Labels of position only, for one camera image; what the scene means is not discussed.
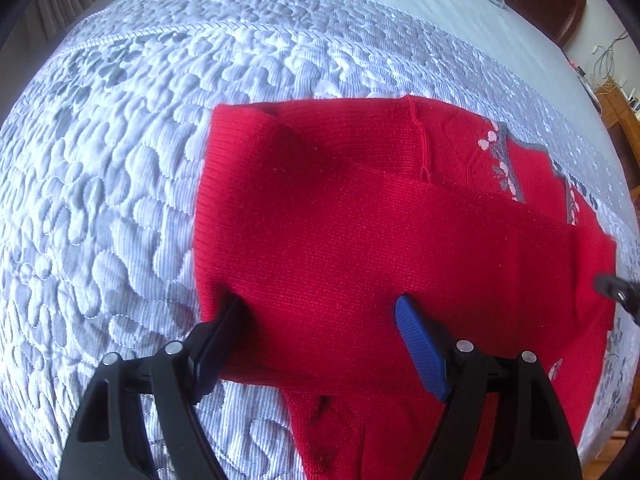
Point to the wooden desk cabinet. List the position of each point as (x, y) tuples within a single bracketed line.
[(617, 120)]

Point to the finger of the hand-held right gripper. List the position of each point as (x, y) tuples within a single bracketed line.
[(617, 290)]

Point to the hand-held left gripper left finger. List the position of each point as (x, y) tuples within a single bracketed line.
[(220, 340)]

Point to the red knitted sweater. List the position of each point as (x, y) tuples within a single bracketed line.
[(350, 235)]

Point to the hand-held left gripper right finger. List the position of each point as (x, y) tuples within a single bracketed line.
[(420, 345)]

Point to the grey leaf-pattern quilted bedspread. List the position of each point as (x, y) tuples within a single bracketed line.
[(125, 160)]

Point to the beige curtain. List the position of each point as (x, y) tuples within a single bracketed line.
[(60, 10)]

